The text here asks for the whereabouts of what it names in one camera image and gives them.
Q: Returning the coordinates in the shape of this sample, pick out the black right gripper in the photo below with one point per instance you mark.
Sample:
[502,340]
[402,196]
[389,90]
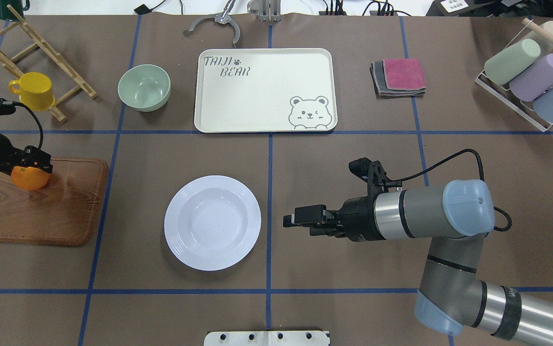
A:
[357,217]

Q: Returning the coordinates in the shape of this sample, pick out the orange fruit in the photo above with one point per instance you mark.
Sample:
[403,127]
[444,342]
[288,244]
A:
[29,178]

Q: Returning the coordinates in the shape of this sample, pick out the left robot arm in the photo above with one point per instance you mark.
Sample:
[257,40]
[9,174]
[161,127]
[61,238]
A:
[29,168]

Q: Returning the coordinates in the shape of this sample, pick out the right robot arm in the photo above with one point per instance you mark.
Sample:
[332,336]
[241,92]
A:
[457,217]

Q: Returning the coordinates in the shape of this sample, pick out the cream bear tray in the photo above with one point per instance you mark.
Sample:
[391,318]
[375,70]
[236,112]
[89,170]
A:
[265,90]

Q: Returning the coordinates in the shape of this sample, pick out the wooden cutting board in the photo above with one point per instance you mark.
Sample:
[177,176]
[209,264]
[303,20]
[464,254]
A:
[64,212]

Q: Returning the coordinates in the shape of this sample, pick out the yellow mug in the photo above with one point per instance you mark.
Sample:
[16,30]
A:
[34,90]

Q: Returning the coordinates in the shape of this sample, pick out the white ribbed plate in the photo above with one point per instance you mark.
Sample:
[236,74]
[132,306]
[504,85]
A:
[212,223]

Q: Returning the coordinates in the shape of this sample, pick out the green bowl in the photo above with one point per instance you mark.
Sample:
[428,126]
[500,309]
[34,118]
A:
[144,88]

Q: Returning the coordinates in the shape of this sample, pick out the dark green mug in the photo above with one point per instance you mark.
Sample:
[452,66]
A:
[19,6]

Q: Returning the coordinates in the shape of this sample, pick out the grey cloth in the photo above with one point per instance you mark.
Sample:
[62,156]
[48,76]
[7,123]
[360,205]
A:
[377,73]

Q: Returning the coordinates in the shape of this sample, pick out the pink cloth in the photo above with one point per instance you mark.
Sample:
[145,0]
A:
[404,74]

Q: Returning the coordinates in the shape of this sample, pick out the grey metal claw tool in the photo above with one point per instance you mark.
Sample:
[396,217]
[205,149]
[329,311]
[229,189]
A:
[221,18]

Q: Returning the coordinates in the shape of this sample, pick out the green cup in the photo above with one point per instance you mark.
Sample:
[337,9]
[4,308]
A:
[511,61]

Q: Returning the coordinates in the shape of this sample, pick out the purple cup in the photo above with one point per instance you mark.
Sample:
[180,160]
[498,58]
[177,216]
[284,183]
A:
[533,81]

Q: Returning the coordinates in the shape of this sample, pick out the wooden rack rod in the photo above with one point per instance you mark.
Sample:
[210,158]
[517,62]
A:
[545,34]

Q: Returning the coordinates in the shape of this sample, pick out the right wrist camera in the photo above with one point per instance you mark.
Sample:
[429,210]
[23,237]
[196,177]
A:
[373,173]

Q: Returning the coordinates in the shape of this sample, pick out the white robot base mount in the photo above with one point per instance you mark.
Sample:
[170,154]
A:
[268,338]

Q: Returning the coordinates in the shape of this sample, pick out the aluminium frame post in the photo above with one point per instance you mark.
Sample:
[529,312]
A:
[268,11]

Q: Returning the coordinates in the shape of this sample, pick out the white wire cup rack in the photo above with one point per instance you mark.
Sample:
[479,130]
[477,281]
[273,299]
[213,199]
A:
[503,93]

